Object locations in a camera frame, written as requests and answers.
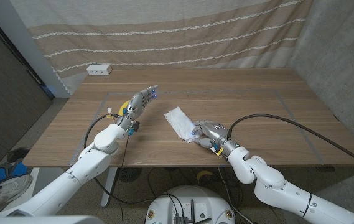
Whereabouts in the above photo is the dark grey perforated panel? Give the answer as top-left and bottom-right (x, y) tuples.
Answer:
(0, 12), (53, 169)

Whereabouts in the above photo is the black round floor object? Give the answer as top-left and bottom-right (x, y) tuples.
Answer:
(7, 147), (30, 163)

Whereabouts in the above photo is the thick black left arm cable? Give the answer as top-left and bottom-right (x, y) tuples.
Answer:
(83, 113), (154, 205)

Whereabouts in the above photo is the yellow curved floor object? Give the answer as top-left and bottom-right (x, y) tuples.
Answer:
(196, 170), (214, 184)

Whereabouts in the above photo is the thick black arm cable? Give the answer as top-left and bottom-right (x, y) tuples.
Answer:
(83, 113), (154, 205)
(226, 113), (354, 172)

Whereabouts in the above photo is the white robot torso base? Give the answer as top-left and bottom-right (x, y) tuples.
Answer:
(144, 185), (236, 224)

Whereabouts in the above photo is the white pillar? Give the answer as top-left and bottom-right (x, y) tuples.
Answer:
(0, 0), (72, 99)

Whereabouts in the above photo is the black electronics box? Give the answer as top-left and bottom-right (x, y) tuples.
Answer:
(172, 215), (190, 224)

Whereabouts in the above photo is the round black vent disc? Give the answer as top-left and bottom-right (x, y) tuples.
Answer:
(117, 167), (142, 184)

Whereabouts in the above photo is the white power strip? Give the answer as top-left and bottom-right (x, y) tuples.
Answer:
(86, 63), (113, 76)

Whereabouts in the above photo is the grey white sneaker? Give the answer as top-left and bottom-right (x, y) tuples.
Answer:
(0, 174), (34, 215)

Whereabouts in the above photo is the white table leg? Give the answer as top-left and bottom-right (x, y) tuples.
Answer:
(100, 167), (118, 208)

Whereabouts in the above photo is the beige striped fabric backdrop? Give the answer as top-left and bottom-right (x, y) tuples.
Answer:
(8, 0), (314, 94)

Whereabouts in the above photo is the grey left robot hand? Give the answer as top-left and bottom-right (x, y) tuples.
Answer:
(116, 83), (159, 131)

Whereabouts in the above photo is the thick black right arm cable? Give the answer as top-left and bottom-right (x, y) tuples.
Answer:
(226, 113), (354, 172)

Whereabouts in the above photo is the white cloth napkin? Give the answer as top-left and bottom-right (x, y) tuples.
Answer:
(164, 106), (201, 144)

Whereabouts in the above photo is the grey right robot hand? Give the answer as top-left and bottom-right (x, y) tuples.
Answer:
(190, 120), (241, 157)

